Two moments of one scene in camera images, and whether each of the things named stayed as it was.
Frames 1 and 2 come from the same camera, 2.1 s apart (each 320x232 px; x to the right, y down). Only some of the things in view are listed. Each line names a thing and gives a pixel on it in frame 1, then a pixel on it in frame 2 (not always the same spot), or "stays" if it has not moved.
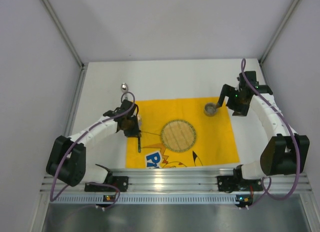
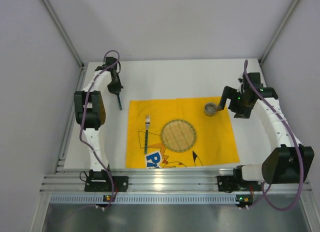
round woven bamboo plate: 178,135 stays
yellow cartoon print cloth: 214,145 stays
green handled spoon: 124,88 -> 120,108
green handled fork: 139,128 -> 147,122
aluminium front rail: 198,181 stays
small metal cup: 210,109 stays
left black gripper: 133,133 -> 115,87
